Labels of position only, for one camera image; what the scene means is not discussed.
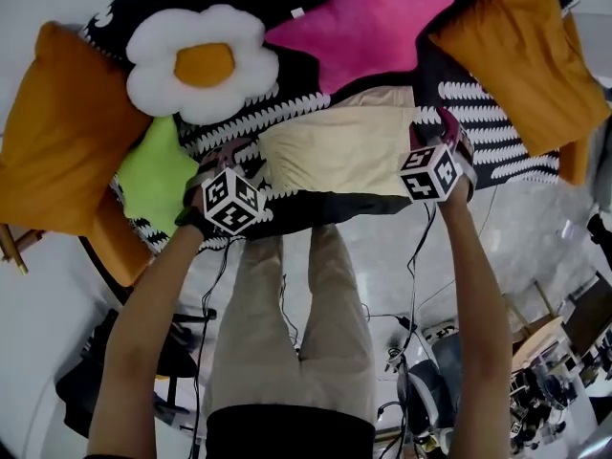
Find pink star pillow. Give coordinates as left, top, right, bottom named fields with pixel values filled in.
left=264, top=0, right=456, bottom=95

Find black white patterned sofa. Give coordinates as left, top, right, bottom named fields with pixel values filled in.
left=78, top=0, right=582, bottom=252

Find person's left hand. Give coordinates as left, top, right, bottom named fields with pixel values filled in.
left=174, top=179, right=219, bottom=241

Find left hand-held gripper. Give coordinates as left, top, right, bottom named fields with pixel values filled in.
left=186, top=137, right=273, bottom=236

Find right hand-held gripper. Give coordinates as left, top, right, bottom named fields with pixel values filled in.
left=399, top=106, right=478, bottom=204

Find green star pillow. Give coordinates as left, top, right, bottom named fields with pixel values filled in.
left=116, top=115, right=201, bottom=236

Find person's beige trousers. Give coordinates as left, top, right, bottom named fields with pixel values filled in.
left=203, top=222, right=379, bottom=425

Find person's black shirt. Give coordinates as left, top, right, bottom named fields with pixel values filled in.
left=205, top=404, right=377, bottom=459

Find white flower pillow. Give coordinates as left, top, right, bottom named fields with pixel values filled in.
left=125, top=3, right=280, bottom=126

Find black office chair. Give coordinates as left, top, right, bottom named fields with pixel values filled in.
left=55, top=303, right=216, bottom=439

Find person's left forearm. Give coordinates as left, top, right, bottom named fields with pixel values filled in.
left=85, top=222, right=207, bottom=459

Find wooden shelf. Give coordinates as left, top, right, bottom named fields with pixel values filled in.
left=0, top=222, right=47, bottom=276

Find wooden table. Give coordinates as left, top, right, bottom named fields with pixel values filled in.
left=501, top=274, right=597, bottom=367

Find orange bolster cushion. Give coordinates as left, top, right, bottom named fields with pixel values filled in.
left=557, top=11, right=594, bottom=186
left=90, top=191, right=154, bottom=289

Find cream cloth garment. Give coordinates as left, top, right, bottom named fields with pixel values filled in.
left=257, top=86, right=417, bottom=196

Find orange square cushion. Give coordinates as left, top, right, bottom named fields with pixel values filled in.
left=427, top=0, right=612, bottom=158
left=0, top=20, right=154, bottom=238

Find person's right forearm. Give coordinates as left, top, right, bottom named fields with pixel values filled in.
left=437, top=186, right=516, bottom=459

